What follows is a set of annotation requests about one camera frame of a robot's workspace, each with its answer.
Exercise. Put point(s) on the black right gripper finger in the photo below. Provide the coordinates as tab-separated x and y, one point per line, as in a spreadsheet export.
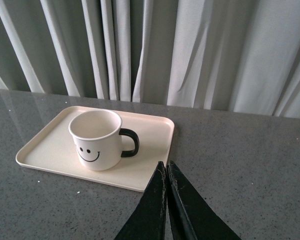
191	218
148	220

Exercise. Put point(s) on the white smiley face mug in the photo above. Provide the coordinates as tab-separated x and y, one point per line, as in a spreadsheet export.
100	140

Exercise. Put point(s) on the pale pink rectangular tray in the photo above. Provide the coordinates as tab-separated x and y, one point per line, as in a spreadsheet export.
52	150

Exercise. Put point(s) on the white pleated curtain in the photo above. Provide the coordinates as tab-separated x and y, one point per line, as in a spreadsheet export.
230	55

